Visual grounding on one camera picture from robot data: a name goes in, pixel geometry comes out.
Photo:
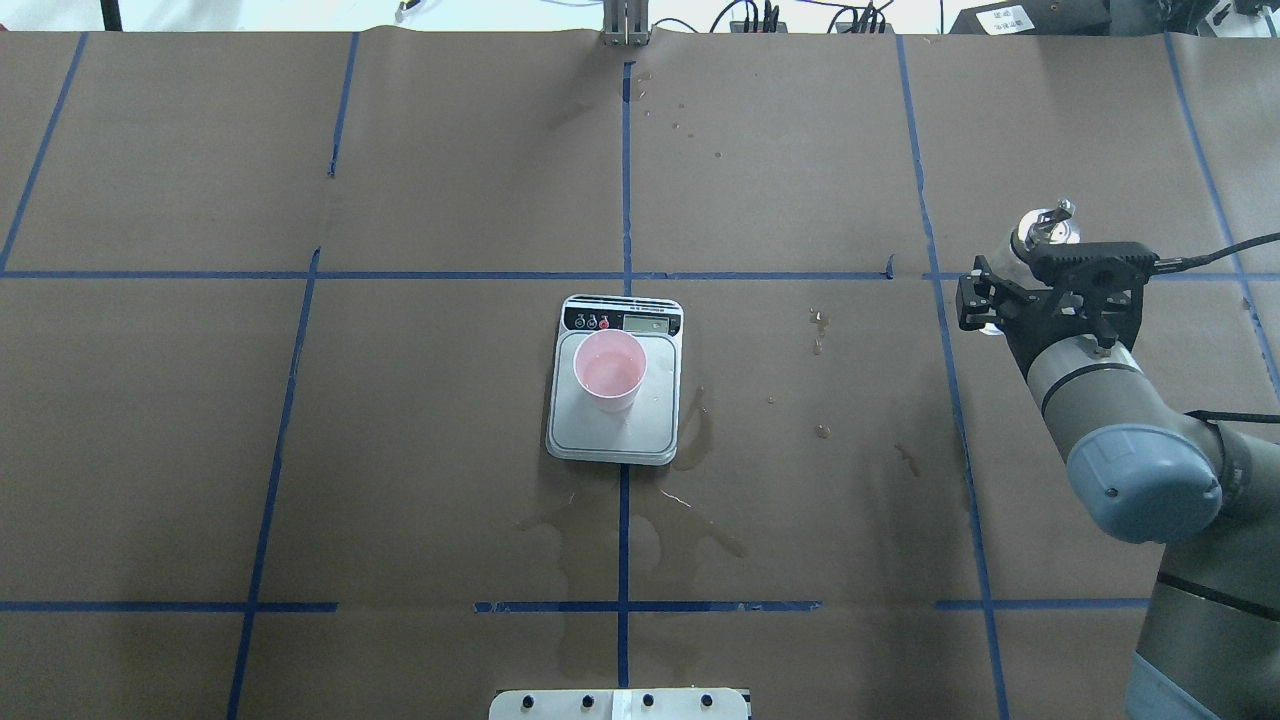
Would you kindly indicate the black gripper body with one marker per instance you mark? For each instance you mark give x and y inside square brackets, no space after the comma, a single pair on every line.
[973,303]

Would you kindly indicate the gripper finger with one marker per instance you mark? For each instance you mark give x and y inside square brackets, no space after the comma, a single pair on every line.
[996,273]
[974,304]

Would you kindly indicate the clear glass sauce bottle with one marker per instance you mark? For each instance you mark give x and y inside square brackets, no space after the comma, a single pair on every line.
[1045,226]

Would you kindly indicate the pink plastic cup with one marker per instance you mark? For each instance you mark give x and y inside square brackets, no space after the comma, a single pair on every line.
[610,366]

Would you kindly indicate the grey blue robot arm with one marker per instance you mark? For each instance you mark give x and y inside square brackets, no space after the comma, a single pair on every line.
[1209,645]

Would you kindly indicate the silver digital kitchen scale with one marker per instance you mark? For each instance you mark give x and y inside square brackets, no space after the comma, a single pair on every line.
[645,434]

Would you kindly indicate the black device with label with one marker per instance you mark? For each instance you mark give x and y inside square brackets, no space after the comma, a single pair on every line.
[1046,18]

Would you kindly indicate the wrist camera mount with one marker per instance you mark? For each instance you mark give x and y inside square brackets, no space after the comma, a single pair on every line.
[1094,288]

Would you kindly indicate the aluminium frame post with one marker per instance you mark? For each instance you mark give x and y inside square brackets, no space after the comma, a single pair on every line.
[626,23]

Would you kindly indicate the white column base plate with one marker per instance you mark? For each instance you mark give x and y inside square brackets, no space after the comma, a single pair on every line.
[623,703]

